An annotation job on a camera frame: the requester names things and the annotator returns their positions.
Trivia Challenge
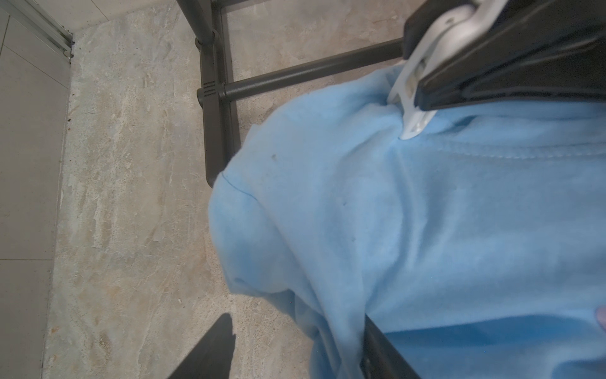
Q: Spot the light blue printed t-shirt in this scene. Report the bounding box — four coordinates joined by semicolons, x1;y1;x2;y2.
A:
208;66;605;378

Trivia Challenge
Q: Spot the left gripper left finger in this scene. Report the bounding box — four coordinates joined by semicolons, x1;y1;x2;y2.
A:
168;313;236;379

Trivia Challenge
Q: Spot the black clothes rack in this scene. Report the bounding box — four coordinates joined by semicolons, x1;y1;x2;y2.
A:
178;0;402;186

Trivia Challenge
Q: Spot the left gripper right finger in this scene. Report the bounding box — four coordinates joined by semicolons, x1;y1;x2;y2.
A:
360;315;421;379

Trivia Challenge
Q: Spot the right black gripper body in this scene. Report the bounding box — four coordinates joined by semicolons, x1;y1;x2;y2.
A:
421;1;605;111

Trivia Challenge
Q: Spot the white clothespin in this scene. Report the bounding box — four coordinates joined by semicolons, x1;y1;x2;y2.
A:
388;1;508;140

